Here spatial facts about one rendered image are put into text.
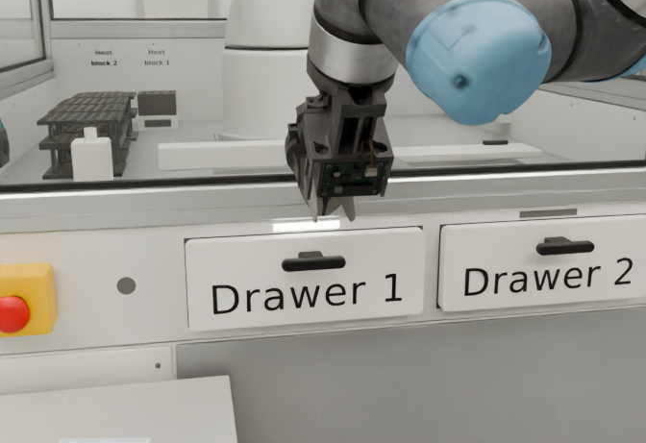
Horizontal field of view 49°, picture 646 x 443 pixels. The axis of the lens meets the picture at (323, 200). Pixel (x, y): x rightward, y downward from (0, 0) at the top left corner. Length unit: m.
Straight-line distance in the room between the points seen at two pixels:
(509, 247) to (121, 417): 0.50
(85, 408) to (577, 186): 0.65
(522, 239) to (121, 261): 0.49
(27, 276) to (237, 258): 0.23
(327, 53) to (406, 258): 0.40
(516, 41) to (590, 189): 0.58
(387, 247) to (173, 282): 0.26
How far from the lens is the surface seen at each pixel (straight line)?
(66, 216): 0.85
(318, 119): 0.62
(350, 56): 0.54
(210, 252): 0.84
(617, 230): 1.00
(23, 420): 0.86
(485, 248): 0.92
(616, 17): 0.51
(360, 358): 0.94
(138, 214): 0.84
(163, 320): 0.89
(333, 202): 0.73
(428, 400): 1.00
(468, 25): 0.42
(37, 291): 0.84
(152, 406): 0.85
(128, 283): 0.87
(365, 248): 0.87
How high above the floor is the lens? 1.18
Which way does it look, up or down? 14 degrees down
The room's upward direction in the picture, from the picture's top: straight up
